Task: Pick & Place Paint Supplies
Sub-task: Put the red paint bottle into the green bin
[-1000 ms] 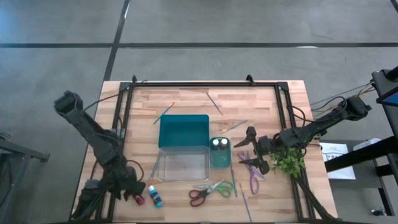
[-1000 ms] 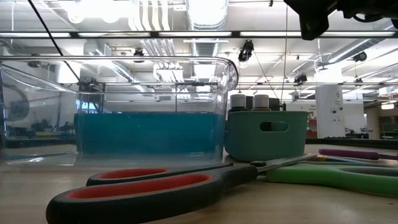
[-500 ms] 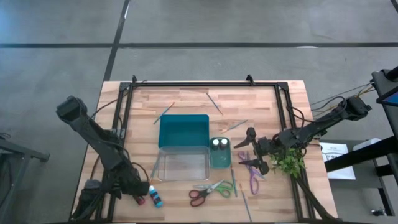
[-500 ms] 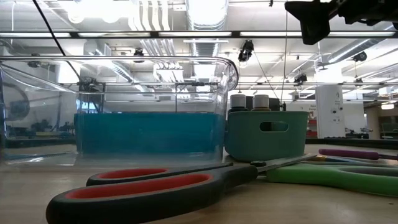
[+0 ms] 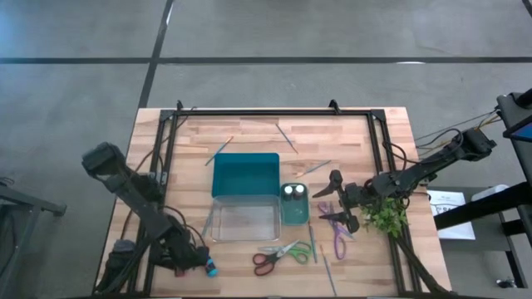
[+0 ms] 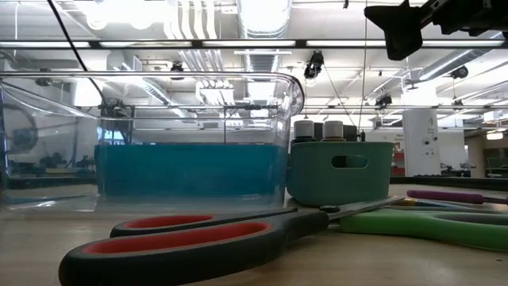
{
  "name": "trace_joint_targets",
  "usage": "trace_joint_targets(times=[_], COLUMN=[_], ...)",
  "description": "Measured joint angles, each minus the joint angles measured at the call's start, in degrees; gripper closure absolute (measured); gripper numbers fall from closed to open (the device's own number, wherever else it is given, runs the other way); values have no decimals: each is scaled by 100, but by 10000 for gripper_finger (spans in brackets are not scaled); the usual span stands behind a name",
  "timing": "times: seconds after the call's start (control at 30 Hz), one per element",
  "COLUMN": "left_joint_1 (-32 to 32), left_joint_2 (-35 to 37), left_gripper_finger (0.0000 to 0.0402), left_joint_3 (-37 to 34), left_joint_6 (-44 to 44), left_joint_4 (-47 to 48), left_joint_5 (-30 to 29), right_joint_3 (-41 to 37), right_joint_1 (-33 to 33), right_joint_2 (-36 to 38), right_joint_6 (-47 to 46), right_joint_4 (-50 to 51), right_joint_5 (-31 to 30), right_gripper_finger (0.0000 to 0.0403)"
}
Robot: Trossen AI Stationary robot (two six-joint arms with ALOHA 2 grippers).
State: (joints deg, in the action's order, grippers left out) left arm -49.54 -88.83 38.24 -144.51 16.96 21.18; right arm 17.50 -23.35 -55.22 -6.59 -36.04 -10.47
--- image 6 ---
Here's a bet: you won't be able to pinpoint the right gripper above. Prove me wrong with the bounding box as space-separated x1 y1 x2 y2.
364 0 508 61

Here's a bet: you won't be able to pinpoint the brown paint bottle white cap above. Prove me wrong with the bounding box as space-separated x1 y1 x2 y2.
320 120 347 143

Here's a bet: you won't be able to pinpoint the black paint bottle white cap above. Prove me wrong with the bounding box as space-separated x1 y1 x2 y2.
291 119 318 144

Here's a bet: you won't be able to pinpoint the purple scissors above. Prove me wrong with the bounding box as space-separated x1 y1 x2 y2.
406 188 508 206

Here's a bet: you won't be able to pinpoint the green scissors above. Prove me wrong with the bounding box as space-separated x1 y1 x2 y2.
339 208 508 253

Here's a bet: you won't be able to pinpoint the white pillar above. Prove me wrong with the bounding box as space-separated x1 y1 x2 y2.
402 107 442 176

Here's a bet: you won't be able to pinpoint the small teal basket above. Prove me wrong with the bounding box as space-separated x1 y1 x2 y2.
286 141 396 208

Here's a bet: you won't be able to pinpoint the black overhead beam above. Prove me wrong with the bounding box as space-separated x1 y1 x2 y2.
0 37 508 50

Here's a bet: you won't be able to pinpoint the teal rectangular tray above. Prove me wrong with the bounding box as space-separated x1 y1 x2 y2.
94 143 287 199

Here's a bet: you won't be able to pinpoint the red and black scissors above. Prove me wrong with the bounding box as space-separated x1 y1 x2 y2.
58 195 406 286

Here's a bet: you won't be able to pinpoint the clear plastic bin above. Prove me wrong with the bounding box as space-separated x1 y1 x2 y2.
0 70 306 211

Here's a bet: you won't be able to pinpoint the ribbed ceiling duct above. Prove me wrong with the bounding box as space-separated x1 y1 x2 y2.
237 0 293 72

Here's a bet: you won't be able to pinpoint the black aluminium frame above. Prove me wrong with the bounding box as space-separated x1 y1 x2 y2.
0 174 508 192

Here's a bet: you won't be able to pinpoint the thin black cable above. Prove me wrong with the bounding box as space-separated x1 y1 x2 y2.
45 0 111 111

